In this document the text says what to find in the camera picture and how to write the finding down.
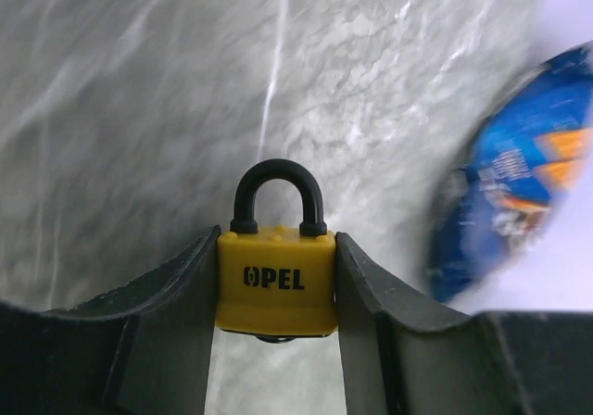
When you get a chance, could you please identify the yellow padlock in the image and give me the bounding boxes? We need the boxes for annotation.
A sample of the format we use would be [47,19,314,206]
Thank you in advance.
[215,158,338,344]

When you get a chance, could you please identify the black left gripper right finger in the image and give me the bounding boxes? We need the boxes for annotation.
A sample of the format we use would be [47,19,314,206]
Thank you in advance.
[336,233,592,415]

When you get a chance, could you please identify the blue Doritos chip bag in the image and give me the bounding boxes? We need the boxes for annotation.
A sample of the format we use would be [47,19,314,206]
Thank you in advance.
[425,43,592,303]

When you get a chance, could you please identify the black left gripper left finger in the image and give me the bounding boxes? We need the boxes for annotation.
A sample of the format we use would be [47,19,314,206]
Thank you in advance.
[1,228,220,414]

